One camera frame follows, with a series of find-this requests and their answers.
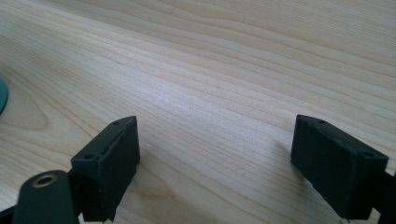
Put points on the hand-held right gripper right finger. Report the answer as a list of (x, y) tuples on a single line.
[(336, 168)]

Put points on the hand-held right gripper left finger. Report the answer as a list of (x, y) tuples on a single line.
[(106, 174)]

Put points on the teal round object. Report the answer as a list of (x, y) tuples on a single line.
[(2, 95)]

